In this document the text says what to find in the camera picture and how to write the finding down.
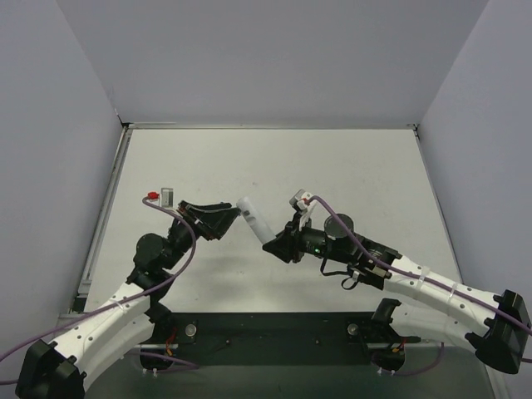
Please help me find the white remote control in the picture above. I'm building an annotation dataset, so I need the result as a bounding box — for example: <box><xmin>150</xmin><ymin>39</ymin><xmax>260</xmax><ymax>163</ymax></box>
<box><xmin>236</xmin><ymin>196</ymin><xmax>276</xmax><ymax>244</ymax></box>

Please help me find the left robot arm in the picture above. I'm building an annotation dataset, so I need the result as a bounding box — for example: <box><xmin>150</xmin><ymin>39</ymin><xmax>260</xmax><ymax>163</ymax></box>
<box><xmin>15</xmin><ymin>201</ymin><xmax>240</xmax><ymax>398</ymax></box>

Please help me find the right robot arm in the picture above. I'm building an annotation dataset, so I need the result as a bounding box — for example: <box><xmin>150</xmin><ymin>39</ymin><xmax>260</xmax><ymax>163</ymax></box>
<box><xmin>259</xmin><ymin>213</ymin><xmax>531</xmax><ymax>374</ymax></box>

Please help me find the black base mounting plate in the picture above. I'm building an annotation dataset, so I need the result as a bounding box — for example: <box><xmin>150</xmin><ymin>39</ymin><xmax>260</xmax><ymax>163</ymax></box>
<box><xmin>140</xmin><ymin>312</ymin><xmax>421</xmax><ymax>372</ymax></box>

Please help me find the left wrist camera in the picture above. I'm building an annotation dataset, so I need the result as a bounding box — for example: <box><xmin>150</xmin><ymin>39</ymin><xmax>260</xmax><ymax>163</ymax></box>
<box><xmin>146</xmin><ymin>187</ymin><xmax>174</xmax><ymax>209</ymax></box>

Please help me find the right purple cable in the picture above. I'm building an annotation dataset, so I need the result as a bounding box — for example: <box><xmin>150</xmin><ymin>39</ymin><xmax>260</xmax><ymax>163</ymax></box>
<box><xmin>305</xmin><ymin>195</ymin><xmax>532</xmax><ymax>377</ymax></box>

